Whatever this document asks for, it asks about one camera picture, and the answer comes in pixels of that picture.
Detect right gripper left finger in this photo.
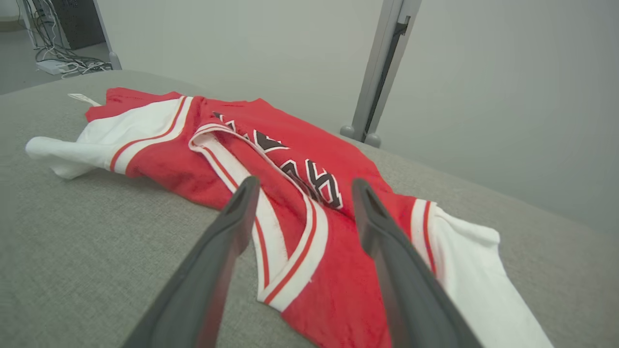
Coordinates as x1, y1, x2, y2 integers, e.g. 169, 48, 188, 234
121, 176, 261, 348

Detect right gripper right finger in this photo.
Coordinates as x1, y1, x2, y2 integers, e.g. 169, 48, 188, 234
352, 178, 484, 348

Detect red white basketball jersey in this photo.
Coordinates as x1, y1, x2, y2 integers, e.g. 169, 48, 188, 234
25, 87, 554, 348

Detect white power strip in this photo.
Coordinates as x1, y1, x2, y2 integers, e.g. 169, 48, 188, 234
36, 60, 64, 76

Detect grey partition post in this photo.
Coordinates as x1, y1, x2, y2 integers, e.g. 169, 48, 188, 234
92, 0, 122, 71
340, 0, 405, 142
364, 0, 422, 148

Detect tangled floor cables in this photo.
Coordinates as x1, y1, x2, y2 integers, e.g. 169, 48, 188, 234
18, 0, 113, 78

